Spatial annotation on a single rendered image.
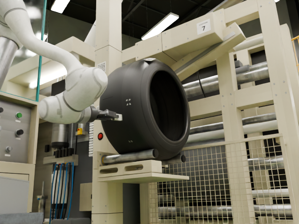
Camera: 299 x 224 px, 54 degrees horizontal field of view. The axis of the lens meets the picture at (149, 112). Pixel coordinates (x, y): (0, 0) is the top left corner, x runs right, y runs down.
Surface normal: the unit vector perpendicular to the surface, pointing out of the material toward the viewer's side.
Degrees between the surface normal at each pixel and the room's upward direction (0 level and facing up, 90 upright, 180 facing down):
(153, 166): 90
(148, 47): 90
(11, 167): 90
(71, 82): 100
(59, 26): 90
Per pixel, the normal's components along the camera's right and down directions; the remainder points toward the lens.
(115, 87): -0.58, -0.40
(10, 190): 0.90, -0.16
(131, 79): -0.33, -0.52
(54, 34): 0.56, -0.26
